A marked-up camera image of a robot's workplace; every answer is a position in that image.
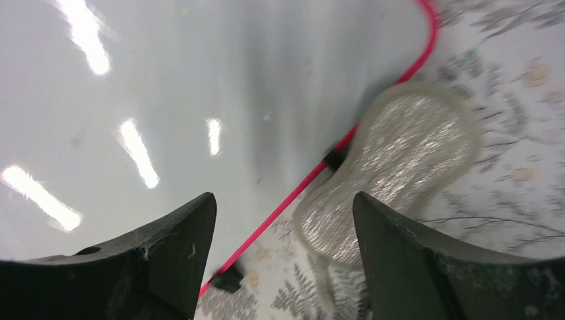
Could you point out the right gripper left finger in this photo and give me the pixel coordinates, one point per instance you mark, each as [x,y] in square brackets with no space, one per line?
[152,272]

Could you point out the red-framed whiteboard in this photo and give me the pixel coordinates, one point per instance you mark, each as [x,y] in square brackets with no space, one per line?
[116,113]

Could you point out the translucent silicone sponge eraser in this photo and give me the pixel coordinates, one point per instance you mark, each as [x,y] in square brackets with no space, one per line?
[414,139]

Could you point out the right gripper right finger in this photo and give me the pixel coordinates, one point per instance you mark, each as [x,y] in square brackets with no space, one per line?
[415,272]

